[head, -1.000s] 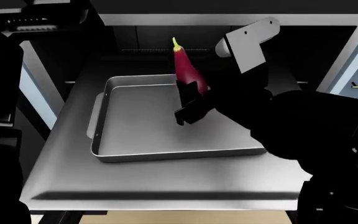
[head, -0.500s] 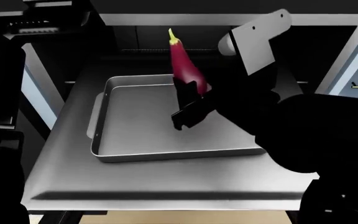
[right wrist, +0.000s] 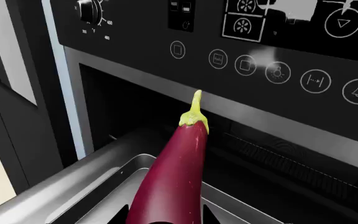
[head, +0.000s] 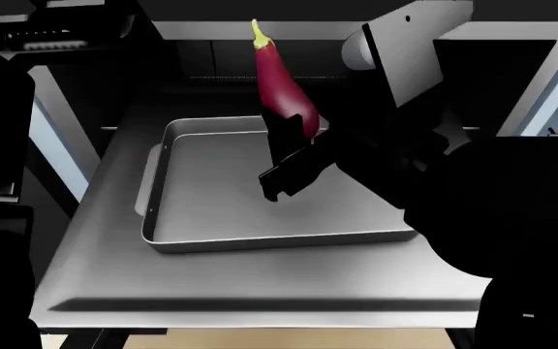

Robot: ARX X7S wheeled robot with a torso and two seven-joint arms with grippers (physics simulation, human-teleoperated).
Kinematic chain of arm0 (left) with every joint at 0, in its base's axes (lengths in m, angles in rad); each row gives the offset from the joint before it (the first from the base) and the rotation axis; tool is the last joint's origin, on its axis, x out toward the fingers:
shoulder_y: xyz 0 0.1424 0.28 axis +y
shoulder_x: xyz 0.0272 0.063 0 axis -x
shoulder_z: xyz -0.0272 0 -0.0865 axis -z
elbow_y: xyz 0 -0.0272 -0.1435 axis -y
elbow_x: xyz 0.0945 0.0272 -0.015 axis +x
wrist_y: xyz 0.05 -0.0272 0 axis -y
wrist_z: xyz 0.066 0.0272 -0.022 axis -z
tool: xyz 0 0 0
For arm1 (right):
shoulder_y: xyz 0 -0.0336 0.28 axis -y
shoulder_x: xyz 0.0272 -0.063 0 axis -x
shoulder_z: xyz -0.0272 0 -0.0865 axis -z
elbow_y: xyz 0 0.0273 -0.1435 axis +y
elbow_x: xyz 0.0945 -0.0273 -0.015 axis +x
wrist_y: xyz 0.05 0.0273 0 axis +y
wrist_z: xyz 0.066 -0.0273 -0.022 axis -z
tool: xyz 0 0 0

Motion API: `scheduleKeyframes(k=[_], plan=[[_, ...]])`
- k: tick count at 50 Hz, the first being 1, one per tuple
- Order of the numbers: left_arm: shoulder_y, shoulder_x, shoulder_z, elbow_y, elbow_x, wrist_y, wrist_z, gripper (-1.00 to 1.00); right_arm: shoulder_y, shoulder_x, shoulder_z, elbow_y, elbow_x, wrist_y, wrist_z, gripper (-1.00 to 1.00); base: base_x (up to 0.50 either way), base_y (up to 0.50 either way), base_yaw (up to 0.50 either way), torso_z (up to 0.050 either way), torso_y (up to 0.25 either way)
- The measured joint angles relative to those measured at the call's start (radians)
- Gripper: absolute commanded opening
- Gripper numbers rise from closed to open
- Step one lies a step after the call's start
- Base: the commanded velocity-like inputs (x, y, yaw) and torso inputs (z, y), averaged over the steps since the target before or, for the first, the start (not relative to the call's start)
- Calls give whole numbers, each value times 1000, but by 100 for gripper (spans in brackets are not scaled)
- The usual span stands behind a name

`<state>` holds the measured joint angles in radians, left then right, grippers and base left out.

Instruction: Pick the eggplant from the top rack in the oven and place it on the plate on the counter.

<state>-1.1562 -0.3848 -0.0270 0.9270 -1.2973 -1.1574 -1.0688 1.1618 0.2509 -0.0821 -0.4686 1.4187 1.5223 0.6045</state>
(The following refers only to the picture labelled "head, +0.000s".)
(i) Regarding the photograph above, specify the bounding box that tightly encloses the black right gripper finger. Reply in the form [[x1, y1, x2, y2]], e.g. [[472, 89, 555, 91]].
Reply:
[[260, 107, 310, 168]]

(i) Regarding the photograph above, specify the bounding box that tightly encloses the grey metal baking tray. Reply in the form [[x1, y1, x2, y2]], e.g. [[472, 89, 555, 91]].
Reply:
[[134, 114, 421, 256]]

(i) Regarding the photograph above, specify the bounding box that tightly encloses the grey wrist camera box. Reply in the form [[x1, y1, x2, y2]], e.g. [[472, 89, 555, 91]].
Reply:
[[340, 0, 475, 109]]

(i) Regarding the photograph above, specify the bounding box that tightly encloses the grey open oven door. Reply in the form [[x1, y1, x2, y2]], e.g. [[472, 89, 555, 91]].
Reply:
[[28, 94, 496, 331]]

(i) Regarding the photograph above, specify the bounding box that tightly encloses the dark oven body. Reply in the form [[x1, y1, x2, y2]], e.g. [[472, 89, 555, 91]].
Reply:
[[26, 19, 558, 146]]

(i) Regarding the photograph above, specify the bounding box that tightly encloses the purple eggplant with green stem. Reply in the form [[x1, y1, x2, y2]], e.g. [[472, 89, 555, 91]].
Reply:
[[251, 17, 321, 141]]

